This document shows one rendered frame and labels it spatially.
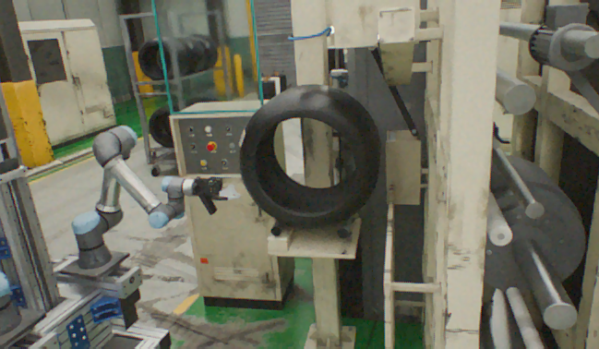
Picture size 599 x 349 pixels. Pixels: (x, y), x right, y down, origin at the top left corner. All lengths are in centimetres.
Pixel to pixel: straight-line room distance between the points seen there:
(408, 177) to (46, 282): 165
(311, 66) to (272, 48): 957
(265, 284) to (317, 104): 149
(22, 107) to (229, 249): 496
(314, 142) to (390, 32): 95
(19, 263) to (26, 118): 523
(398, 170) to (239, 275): 132
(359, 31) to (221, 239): 177
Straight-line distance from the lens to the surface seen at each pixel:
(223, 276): 297
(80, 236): 230
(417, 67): 185
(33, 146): 739
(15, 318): 209
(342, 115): 172
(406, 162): 205
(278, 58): 1161
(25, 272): 223
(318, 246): 198
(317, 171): 217
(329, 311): 254
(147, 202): 205
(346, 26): 141
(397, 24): 131
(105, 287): 234
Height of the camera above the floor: 173
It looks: 19 degrees down
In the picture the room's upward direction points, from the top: 5 degrees counter-clockwise
